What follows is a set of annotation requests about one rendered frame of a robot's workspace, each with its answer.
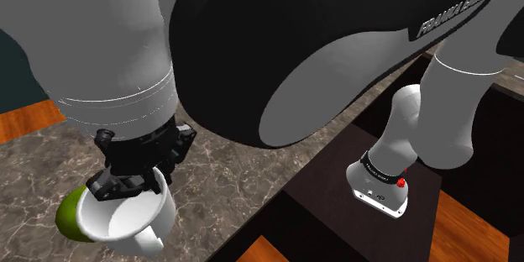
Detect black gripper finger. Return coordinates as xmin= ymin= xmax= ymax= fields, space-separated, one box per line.
xmin=85 ymin=168 xmax=145 ymax=202
xmin=143 ymin=166 xmax=163 ymax=196

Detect white mug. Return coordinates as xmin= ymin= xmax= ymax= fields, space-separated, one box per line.
xmin=75 ymin=166 xmax=177 ymax=257

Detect green round fruit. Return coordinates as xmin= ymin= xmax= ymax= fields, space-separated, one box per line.
xmin=55 ymin=185 xmax=96 ymax=244

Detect dark robot stand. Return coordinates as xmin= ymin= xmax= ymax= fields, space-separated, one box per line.
xmin=206 ymin=54 xmax=524 ymax=262

